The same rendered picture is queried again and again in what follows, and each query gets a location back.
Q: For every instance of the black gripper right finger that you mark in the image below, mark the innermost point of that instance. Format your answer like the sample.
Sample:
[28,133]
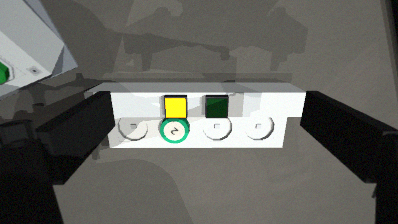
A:
[365,145]

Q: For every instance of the green screw cap with white number 2 label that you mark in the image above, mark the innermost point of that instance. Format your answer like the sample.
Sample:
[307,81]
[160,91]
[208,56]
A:
[174,130]

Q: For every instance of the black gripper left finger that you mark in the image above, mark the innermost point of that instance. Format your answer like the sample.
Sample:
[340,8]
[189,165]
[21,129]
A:
[33,160]

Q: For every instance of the white button housing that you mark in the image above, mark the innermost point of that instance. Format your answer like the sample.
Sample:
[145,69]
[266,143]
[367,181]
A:
[32,49]

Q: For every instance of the dark grey table edge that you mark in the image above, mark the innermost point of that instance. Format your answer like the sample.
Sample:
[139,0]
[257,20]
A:
[395,15]

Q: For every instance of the white rectangular tray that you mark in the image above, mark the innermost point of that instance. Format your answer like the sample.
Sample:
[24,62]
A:
[220,115]

